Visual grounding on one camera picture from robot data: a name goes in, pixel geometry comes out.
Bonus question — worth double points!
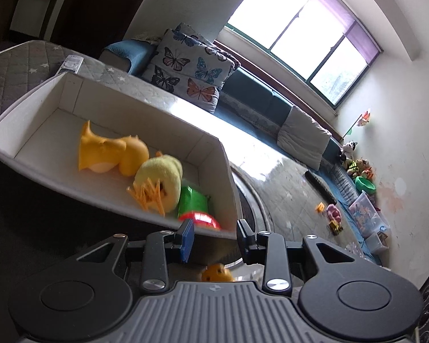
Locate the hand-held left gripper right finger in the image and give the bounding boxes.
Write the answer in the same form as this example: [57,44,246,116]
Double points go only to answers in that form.
[236,219,356,294]

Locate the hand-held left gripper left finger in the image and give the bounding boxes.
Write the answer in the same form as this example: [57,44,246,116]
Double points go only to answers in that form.
[66,218,196,293]

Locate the green packet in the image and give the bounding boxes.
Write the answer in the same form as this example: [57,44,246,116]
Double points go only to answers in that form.
[178,185,212,220]

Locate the yellow duck toy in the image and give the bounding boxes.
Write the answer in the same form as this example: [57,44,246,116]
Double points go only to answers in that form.
[201,263,235,283]

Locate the yellow plush toy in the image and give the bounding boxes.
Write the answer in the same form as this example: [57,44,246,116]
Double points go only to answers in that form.
[127,152,184,217]

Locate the grey cardboard box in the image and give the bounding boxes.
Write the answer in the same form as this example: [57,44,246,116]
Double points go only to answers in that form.
[0,72,242,241]

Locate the grey quilted desktop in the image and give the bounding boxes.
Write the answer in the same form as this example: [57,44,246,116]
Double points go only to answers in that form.
[0,40,374,343]

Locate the black remote control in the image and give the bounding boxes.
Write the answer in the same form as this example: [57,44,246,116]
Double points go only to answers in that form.
[305,170,338,204]

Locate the grey cushion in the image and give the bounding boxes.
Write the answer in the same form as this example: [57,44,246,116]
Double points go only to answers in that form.
[277,106,332,171]

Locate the clear plastic storage bin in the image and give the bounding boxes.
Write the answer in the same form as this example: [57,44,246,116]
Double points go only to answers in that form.
[348,190,391,238]

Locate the green bowl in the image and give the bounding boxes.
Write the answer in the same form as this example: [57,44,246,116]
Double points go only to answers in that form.
[355,176,378,194]

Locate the small clear plastic box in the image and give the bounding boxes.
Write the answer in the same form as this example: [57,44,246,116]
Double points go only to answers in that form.
[368,230,390,255]

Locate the brown plush toy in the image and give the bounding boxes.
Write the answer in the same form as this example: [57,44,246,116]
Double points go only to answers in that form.
[344,157,374,179]

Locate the black white plush cow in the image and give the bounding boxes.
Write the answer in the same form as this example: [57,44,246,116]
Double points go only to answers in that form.
[339,141,358,159]

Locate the blue sofa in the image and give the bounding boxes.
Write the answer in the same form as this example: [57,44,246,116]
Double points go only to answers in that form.
[99,39,383,267]

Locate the colourful pinwheel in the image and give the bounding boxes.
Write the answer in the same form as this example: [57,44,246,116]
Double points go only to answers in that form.
[341,111,373,141]

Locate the butterfly print pillow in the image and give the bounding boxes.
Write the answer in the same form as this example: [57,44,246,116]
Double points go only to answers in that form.
[142,22,241,114]

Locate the white remote control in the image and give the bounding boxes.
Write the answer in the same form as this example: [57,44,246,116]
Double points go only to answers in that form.
[57,55,84,75]

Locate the window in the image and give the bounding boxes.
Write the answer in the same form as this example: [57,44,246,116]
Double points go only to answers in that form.
[225,0,381,107]

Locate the purple window blind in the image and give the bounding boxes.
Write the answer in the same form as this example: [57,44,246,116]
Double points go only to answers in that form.
[293,0,381,65]

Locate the dark wooden door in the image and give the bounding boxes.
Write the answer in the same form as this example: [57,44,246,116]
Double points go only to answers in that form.
[48,0,158,59]

